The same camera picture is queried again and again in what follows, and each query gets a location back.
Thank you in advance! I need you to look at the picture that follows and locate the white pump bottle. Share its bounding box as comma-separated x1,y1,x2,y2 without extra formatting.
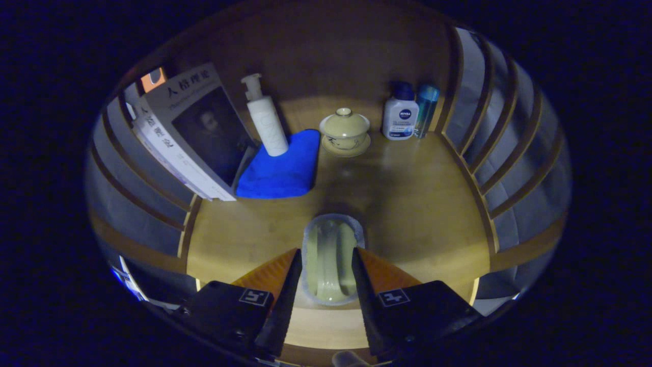
241,73,290,157

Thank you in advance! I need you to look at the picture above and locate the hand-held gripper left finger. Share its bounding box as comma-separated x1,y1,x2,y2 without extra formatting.
176,248,303,360

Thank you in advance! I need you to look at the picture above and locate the white lotion bottle blue cap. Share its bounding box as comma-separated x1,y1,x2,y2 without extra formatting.
382,82,420,141

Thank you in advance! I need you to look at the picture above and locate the wooden countertop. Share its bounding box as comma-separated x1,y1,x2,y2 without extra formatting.
186,96,492,352

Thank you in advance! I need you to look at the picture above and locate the thin white book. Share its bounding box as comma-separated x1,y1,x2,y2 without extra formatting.
131,115,214,200

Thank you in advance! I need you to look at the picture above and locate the white book with dark portrait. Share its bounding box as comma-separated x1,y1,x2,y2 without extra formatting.
133,62,258,201

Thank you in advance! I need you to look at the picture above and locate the beige lidded teacup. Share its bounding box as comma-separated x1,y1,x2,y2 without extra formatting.
319,107,371,158

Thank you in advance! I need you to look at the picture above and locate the teal slim bottle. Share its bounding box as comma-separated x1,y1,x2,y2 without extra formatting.
414,84,441,139

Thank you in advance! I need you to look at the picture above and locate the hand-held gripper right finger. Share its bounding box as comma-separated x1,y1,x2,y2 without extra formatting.
351,247,484,357

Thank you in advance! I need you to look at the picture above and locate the blue folded cloth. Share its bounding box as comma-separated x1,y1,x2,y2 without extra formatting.
235,129,321,199

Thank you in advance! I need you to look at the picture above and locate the wooden cabinet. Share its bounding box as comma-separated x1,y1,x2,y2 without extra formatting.
87,10,571,365

